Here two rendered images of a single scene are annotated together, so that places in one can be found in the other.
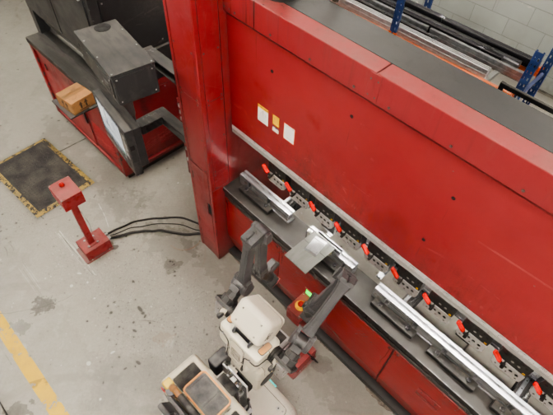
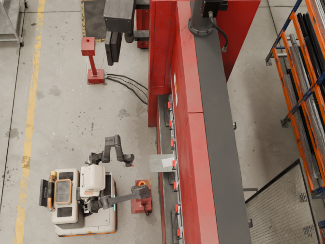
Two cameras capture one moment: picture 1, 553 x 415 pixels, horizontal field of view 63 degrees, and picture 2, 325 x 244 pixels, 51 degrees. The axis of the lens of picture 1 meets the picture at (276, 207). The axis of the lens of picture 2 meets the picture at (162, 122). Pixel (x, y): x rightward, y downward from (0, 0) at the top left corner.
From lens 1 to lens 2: 1.37 m
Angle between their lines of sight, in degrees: 23
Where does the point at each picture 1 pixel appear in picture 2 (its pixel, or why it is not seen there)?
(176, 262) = (126, 113)
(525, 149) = (205, 208)
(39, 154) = not seen: hidden behind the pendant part
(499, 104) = (226, 175)
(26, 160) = (99, 6)
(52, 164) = not seen: hidden behind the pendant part
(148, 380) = (70, 161)
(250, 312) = (90, 173)
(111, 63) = (110, 8)
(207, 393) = (64, 190)
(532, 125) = (227, 199)
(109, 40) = not seen: outside the picture
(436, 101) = (196, 150)
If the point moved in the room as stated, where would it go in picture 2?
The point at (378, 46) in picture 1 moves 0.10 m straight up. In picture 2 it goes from (209, 97) to (212, 89)
